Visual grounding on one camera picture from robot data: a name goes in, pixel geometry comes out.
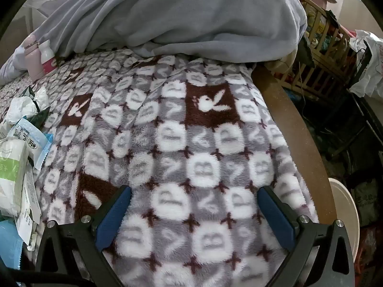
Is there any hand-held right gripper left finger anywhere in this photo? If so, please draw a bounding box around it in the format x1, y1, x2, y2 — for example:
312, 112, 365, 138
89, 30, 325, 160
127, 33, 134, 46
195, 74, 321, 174
35, 185, 133, 287

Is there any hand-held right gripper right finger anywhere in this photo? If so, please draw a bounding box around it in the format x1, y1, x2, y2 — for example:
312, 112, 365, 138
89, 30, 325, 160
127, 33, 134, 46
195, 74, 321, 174
257, 186, 355, 287

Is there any beige bin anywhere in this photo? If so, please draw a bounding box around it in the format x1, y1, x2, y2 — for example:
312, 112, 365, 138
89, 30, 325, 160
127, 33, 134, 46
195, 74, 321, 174
327, 178, 361, 264

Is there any blue snack bag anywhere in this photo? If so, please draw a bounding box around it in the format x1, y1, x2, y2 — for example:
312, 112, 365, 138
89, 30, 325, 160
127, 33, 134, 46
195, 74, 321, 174
0, 220, 24, 276

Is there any white tissue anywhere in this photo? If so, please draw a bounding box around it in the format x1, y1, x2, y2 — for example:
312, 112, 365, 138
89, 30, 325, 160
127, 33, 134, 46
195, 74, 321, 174
5, 85, 50, 123

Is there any white green medicine box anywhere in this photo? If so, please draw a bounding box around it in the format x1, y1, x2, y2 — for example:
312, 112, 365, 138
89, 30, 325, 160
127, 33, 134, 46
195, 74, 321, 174
15, 164, 42, 247

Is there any dark plastic bag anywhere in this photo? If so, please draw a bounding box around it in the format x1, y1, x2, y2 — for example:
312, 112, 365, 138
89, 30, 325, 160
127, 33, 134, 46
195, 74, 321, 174
351, 179, 380, 228

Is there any red plastic bag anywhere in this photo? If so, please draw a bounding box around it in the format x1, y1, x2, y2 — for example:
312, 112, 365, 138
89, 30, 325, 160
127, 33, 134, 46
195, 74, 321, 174
356, 226, 382, 272

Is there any white light blue sachet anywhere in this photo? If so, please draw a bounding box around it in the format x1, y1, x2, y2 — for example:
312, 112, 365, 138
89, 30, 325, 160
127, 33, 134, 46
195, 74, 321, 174
6, 118, 54, 171

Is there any printed plush blanket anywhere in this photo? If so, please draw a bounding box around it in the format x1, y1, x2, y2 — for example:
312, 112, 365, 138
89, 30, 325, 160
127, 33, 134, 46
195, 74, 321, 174
0, 46, 319, 287

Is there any white green tissue pack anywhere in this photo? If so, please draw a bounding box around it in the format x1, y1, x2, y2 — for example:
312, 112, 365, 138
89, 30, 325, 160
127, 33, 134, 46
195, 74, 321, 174
0, 139, 30, 217

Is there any black metal rack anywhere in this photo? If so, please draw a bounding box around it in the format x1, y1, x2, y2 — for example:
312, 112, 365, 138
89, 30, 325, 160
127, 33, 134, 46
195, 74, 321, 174
349, 43, 383, 159

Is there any white medicine bottle pink label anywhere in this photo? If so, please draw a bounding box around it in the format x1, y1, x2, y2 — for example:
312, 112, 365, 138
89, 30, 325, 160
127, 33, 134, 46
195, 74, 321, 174
38, 40, 57, 75

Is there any white plastic bag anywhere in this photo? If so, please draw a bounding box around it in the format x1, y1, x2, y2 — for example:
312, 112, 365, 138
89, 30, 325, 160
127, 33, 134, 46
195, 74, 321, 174
349, 30, 383, 98

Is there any wooden crib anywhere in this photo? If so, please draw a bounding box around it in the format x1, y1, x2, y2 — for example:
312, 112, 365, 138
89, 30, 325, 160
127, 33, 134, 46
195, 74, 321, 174
281, 0, 360, 99

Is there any grey quilt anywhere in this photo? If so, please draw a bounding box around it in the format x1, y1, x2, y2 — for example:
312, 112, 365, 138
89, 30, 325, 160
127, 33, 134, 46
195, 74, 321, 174
0, 0, 309, 84

